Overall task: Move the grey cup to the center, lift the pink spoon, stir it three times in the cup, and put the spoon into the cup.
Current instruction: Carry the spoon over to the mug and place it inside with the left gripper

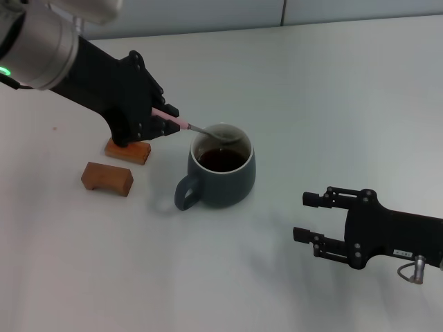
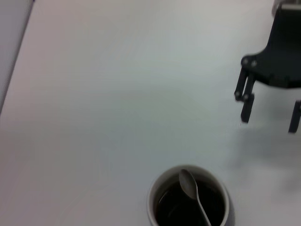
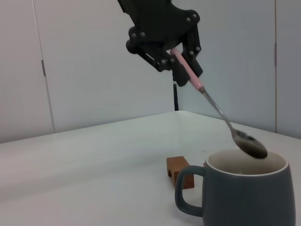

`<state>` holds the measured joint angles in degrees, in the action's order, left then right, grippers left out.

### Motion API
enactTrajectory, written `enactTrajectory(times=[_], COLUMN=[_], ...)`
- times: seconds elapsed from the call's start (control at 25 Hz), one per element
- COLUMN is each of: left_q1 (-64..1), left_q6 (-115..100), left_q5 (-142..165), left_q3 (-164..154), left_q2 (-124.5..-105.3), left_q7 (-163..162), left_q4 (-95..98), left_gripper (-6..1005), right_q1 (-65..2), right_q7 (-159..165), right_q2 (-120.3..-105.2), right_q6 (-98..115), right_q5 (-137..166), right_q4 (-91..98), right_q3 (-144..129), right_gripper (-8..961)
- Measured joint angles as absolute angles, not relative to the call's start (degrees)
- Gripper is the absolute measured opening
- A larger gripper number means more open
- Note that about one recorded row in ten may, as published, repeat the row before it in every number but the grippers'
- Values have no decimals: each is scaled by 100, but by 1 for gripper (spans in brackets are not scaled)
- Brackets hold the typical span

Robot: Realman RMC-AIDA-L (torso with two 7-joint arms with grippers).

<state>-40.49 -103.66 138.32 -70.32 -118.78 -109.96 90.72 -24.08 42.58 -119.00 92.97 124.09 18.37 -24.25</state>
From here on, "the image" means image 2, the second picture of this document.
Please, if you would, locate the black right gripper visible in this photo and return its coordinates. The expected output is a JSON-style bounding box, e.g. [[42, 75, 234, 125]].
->
[[234, 6, 301, 134]]

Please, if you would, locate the pink handled metal spoon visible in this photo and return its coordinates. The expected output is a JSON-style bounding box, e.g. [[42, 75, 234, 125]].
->
[[179, 169, 212, 226]]

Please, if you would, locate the grey ceramic cup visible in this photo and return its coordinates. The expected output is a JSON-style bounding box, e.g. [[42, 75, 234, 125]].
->
[[147, 164, 236, 226]]

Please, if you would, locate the dark coffee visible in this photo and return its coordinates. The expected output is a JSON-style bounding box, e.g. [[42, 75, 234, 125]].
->
[[154, 178, 225, 226]]

